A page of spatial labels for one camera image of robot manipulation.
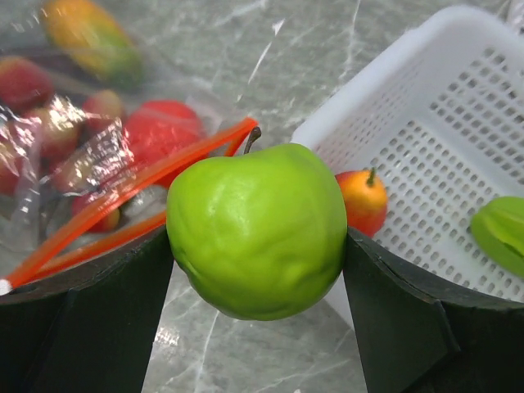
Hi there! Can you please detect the green fake pepper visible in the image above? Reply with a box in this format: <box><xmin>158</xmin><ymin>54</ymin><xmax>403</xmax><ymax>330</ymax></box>
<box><xmin>470</xmin><ymin>196</ymin><xmax>523</xmax><ymax>278</ymax></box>

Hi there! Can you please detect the red fake peach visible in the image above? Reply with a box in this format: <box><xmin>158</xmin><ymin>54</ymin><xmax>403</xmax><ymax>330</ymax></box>
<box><xmin>124</xmin><ymin>100</ymin><xmax>206</xmax><ymax>170</ymax></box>

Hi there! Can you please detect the clear zip top bag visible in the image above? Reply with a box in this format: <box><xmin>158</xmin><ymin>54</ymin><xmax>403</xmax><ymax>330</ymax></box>
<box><xmin>1</xmin><ymin>1</ymin><xmax>257</xmax><ymax>294</ymax></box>

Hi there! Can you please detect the small orange red fruit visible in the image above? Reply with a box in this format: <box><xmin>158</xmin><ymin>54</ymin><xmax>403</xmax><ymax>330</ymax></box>
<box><xmin>335</xmin><ymin>167</ymin><xmax>388</xmax><ymax>237</ymax></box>

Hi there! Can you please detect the green fake apple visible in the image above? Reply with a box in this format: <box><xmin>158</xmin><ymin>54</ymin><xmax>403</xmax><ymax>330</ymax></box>
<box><xmin>166</xmin><ymin>142</ymin><xmax>347</xmax><ymax>321</ymax></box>

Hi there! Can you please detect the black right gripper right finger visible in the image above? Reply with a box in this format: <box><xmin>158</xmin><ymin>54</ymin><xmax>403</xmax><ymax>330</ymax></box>
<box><xmin>343</xmin><ymin>228</ymin><xmax>523</xmax><ymax>393</ymax></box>

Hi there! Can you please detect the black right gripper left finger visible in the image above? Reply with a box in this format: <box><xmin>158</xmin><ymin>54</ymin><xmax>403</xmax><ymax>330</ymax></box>
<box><xmin>1</xmin><ymin>228</ymin><xmax>174</xmax><ymax>392</ymax></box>

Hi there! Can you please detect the white perforated basket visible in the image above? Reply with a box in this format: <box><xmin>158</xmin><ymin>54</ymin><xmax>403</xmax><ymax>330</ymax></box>
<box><xmin>291</xmin><ymin>6</ymin><xmax>523</xmax><ymax>301</ymax></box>

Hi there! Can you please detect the yellow green fake mango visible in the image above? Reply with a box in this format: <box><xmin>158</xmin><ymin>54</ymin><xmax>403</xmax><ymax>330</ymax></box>
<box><xmin>39</xmin><ymin>1</ymin><xmax>144</xmax><ymax>89</ymax></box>

